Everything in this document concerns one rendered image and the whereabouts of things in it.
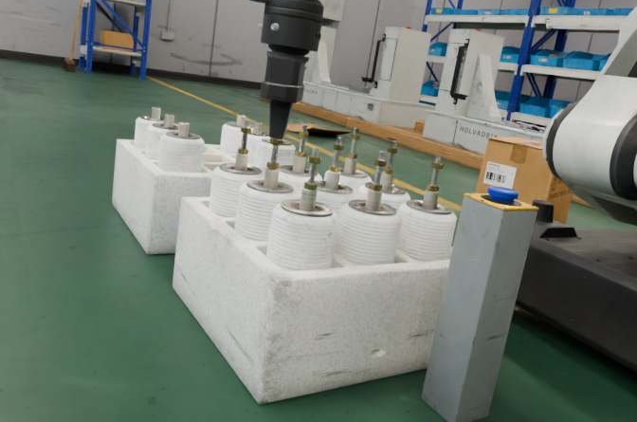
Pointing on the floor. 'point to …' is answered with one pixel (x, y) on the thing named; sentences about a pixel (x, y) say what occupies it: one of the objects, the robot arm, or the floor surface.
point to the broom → (77, 21)
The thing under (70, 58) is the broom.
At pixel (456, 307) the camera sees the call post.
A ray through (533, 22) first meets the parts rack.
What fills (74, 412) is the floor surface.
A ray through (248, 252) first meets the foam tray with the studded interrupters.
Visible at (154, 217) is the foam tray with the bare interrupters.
